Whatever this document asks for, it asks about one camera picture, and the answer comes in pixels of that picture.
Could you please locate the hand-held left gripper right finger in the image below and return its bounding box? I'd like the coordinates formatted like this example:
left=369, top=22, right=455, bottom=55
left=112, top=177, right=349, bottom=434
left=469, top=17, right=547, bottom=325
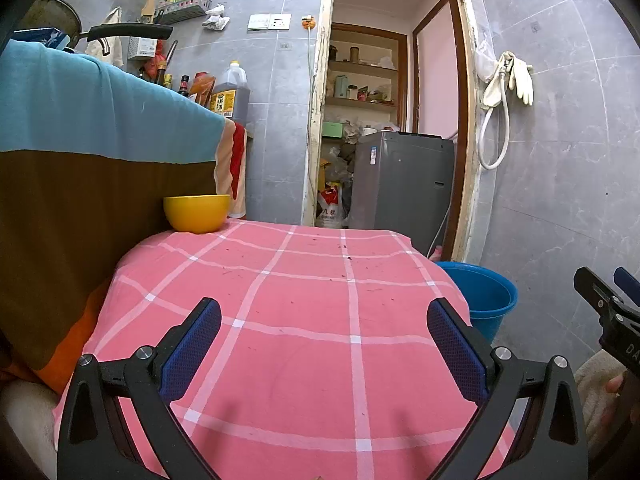
left=426, top=296, right=591, bottom=480

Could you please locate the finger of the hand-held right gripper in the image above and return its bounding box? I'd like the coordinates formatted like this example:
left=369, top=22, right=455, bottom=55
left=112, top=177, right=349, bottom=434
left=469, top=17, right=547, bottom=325
left=573, top=265, right=627, bottom=322
left=613, top=266, right=640, bottom=307

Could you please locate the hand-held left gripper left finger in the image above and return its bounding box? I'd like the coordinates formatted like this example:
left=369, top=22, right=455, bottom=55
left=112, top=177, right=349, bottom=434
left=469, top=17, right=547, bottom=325
left=56, top=296, right=223, bottom=480

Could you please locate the blue plastic bucket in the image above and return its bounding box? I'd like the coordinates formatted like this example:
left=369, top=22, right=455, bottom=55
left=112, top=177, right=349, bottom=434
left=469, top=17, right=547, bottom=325
left=434, top=261, right=519, bottom=343

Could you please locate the person's right hand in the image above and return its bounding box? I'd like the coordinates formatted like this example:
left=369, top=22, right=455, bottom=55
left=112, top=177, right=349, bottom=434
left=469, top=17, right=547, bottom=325
left=599, top=374, right=632, bottom=428

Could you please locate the pink checked tablecloth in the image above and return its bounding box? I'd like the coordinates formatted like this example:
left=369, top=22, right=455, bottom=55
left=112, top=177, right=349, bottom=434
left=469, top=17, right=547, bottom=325
left=52, top=219, right=516, bottom=480

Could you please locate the yellow bowl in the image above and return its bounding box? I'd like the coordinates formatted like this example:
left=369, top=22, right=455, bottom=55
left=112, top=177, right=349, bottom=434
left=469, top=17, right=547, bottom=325
left=163, top=194, right=232, bottom=234

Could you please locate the grey washing machine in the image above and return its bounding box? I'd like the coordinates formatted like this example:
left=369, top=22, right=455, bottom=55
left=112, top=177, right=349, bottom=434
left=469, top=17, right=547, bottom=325
left=348, top=130, right=456, bottom=256

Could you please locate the white fleece clothing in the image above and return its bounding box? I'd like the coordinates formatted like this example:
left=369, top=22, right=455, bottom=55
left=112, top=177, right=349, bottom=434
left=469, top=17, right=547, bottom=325
left=0, top=380, right=58, bottom=463

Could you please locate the red white sack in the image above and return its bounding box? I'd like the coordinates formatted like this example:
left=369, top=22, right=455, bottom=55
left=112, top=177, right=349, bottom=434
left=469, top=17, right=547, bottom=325
left=316, top=185, right=349, bottom=228

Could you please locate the cream rubber glove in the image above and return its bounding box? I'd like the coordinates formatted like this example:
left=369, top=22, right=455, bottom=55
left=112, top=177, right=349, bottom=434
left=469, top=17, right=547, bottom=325
left=510, top=57, right=534, bottom=106
left=482, top=51, right=512, bottom=109

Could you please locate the blue brown striped cloth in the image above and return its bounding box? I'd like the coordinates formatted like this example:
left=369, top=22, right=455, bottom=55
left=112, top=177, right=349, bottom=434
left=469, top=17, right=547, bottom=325
left=0, top=37, right=248, bottom=396

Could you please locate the clear plastic bag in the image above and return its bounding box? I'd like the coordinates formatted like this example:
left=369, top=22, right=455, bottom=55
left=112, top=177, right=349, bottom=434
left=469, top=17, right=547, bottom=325
left=475, top=40, right=496, bottom=81

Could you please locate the large cooking oil bottle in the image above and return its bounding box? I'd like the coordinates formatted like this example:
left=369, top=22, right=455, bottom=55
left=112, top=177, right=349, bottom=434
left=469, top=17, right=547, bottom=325
left=209, top=60, right=251, bottom=122

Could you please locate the wooden shelf unit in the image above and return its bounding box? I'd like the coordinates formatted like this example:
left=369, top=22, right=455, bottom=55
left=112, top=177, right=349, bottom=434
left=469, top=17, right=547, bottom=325
left=327, top=22, right=408, bottom=133

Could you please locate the white utensil holder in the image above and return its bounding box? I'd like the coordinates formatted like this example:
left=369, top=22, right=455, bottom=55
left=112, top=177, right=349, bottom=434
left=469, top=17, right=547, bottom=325
left=127, top=35, right=157, bottom=60

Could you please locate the beige hanging towel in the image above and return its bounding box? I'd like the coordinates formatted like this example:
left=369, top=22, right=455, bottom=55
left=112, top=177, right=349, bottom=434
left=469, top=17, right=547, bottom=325
left=85, top=7, right=124, bottom=68

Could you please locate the black pan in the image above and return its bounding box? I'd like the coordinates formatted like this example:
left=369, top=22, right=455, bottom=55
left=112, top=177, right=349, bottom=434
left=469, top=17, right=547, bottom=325
left=20, top=0, right=173, bottom=50

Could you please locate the white rag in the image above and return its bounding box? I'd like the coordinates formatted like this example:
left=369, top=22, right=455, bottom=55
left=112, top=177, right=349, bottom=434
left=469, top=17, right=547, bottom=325
left=202, top=4, right=231, bottom=31

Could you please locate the blue printed box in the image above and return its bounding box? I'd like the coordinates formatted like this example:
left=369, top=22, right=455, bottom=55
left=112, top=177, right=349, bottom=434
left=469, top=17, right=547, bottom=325
left=12, top=27, right=71, bottom=51

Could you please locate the white hose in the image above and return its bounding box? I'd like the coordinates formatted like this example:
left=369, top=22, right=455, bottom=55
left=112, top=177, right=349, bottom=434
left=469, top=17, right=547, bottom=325
left=477, top=95, right=511, bottom=171

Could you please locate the grey wall shelf basket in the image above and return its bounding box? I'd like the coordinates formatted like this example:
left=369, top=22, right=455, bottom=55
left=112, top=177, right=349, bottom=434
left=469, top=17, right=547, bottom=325
left=156, top=0, right=211, bottom=26

